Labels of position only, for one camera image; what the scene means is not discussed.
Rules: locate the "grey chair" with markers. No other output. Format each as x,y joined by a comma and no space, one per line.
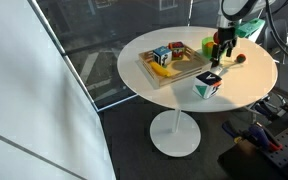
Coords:
275,40

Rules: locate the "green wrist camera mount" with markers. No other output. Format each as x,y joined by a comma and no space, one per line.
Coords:
250,27

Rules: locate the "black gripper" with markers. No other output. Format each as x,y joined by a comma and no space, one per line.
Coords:
225,38

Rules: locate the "white table pedestal base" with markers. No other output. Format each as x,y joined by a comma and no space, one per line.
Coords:
175,133

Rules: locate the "brown cork board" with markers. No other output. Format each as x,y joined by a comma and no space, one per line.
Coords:
244,163

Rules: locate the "small red fruit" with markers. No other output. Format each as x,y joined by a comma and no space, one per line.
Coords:
241,58

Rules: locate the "yellow banana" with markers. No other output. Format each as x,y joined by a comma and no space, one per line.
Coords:
160,69

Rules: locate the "white red green cube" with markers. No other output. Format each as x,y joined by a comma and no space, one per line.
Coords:
206,85

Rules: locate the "green bowl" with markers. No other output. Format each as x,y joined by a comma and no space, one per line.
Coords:
208,50

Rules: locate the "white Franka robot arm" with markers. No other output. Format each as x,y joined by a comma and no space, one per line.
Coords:
237,8

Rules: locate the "wooden tray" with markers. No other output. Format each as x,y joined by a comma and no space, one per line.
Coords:
184,66

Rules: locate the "orange fruit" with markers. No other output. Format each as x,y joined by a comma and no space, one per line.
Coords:
210,44

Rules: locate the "blue white picture cube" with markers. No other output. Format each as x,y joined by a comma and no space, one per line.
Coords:
162,56

